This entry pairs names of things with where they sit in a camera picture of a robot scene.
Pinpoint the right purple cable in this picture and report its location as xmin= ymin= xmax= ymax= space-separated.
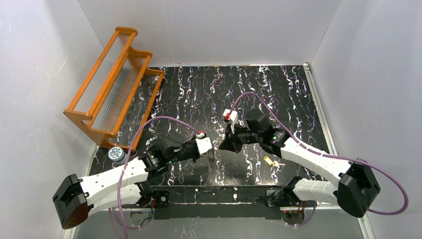
xmin=229 ymin=92 xmax=410 ymax=227

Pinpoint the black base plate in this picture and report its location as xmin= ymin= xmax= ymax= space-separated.
xmin=120 ymin=185 xmax=306 ymax=220

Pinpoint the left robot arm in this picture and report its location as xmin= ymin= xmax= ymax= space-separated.
xmin=52 ymin=135 xmax=213 ymax=229

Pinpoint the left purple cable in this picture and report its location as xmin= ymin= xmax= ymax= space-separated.
xmin=108 ymin=116 xmax=204 ymax=239

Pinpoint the purple cable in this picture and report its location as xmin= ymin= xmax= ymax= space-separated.
xmin=229 ymin=92 xmax=410 ymax=227
xmin=108 ymin=116 xmax=204 ymax=239

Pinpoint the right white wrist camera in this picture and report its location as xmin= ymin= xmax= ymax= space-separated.
xmin=223 ymin=109 xmax=238 ymax=133

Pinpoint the white keyring holder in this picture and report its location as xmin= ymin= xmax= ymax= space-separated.
xmin=207 ymin=150 xmax=215 ymax=163

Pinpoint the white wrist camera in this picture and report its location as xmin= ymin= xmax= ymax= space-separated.
xmin=223 ymin=109 xmax=238 ymax=133
xmin=195 ymin=130 xmax=213 ymax=156

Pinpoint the orange wooden rack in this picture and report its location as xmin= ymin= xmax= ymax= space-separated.
xmin=63 ymin=26 xmax=164 ymax=152

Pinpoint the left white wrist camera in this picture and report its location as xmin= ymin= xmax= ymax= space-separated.
xmin=195 ymin=130 xmax=213 ymax=156

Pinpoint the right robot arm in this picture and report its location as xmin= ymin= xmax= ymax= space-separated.
xmin=218 ymin=109 xmax=380 ymax=218

